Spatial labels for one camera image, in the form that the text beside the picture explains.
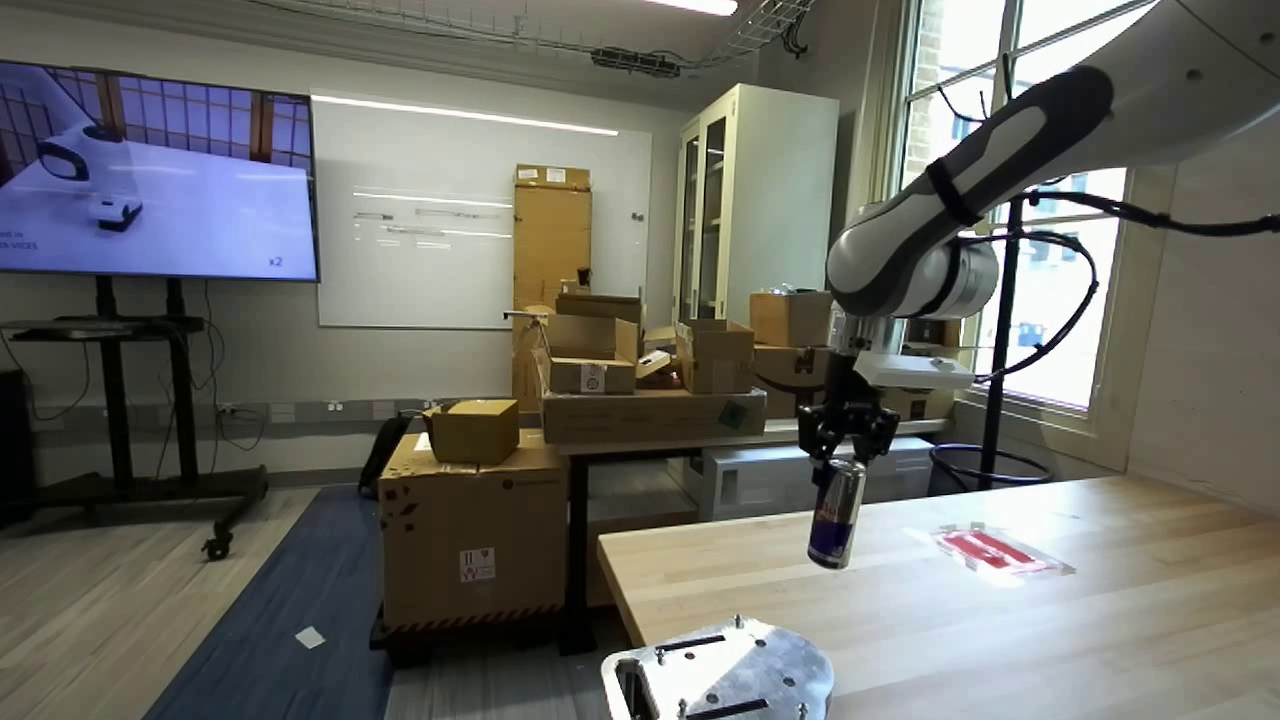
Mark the grey case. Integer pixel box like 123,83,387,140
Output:
683,436,937,523

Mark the silver metal plate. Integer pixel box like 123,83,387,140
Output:
600,614,837,720

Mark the whiteboard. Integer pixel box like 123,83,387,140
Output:
311,94,654,330

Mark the black wooden pallet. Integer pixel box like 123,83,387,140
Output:
368,604,573,669

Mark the blue and silver drink can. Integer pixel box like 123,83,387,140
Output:
807,457,869,571

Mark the black screen stand on wheels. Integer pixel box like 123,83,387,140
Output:
0,277,270,562

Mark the black stand with round base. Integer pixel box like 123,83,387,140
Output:
927,194,1055,498

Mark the large wall screen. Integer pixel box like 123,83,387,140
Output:
0,59,322,284

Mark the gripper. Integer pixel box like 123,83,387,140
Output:
797,350,902,465

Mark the cream cabinet with glass doors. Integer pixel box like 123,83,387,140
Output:
672,82,842,328

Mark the blue floor mat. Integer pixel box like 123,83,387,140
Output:
143,484,398,720

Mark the red packet in clear wrap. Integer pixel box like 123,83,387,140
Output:
904,521,1077,583

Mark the pile of cardboard boxes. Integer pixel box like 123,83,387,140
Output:
377,164,963,633

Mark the black frame table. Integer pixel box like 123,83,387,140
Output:
553,417,953,658

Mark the ceiling wire cable tray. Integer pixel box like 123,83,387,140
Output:
248,0,817,79

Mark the window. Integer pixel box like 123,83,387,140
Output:
898,0,1166,413

